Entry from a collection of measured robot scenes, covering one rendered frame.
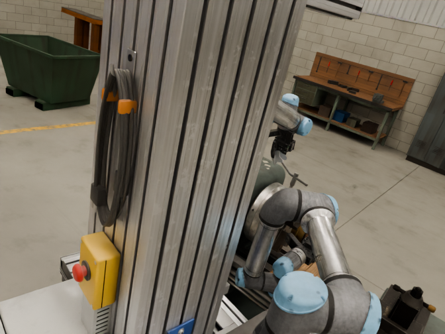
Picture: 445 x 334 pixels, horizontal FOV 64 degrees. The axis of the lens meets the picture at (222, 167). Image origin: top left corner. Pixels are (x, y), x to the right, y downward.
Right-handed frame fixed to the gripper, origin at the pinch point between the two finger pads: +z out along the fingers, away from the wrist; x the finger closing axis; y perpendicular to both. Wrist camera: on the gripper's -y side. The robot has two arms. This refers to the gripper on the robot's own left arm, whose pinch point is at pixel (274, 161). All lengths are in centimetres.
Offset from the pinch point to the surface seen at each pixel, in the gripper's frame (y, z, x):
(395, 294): 72, 34, -2
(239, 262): 10, 39, -33
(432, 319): 89, 39, 3
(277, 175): 2.4, 8.5, 2.2
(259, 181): 1.9, 4.7, -13.7
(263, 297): 27, 47, -35
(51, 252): -136, 120, -66
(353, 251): 23, 165, 158
